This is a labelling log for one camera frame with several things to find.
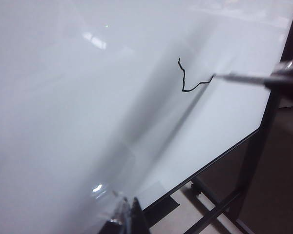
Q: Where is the black whiteboard stand frame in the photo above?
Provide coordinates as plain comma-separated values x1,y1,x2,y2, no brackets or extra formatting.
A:
183,0,293,234

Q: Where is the clear-taped left gripper left finger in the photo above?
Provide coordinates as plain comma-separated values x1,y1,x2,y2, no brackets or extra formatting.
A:
94,187,133,234

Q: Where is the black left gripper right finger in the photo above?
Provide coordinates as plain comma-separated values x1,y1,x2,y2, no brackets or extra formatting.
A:
131,196,151,234

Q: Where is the black whiteboard pen tray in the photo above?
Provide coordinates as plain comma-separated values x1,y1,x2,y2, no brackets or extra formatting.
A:
141,194,182,226

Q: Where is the finger of the clear-taped right gripper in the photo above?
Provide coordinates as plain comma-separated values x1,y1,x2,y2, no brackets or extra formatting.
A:
268,60,293,83

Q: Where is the black stand knob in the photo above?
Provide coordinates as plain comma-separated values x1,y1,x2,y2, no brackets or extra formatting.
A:
191,182,202,196

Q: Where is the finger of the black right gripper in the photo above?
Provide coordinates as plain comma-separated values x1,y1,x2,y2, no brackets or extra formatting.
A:
264,81,293,107

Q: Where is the white whiteboard black frame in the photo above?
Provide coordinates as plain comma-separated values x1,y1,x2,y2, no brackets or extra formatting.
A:
0,0,293,234

